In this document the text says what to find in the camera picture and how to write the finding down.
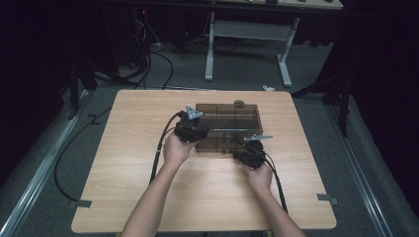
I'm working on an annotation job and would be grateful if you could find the black floor cable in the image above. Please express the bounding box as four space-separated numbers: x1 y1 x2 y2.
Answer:
53 106 114 202

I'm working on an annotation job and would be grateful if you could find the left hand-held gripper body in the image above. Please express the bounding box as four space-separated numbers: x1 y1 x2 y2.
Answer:
173 105 210 144

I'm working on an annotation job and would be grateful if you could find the grey tape strip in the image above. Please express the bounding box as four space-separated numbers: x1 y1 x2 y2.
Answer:
316 193 340 206
68 198 93 209

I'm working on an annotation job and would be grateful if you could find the aluminium floor rail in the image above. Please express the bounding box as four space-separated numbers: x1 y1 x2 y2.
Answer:
0 88 94 237
323 104 393 237

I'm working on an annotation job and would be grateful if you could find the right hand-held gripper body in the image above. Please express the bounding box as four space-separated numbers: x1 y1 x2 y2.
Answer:
232 133 275 170

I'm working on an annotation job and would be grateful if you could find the person's left hand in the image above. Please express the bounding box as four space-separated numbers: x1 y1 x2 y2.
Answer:
162 131 200 170

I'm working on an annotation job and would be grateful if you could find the black metal stand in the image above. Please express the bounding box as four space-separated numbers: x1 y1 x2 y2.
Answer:
66 58 99 120
291 74 352 138

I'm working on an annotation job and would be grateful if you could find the person's right hand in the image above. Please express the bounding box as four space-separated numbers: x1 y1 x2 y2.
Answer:
244 162 274 196

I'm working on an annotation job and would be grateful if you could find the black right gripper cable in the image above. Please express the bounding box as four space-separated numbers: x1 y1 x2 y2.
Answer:
262 151 290 214

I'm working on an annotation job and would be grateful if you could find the white desk frame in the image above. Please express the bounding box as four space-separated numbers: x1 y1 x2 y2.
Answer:
204 0 344 89

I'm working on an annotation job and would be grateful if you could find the brown transparent storage box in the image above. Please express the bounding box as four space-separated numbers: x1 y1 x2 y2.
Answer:
195 103 264 154

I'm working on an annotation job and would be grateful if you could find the bundle of black cables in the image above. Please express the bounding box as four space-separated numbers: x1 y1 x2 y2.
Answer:
95 9 175 91

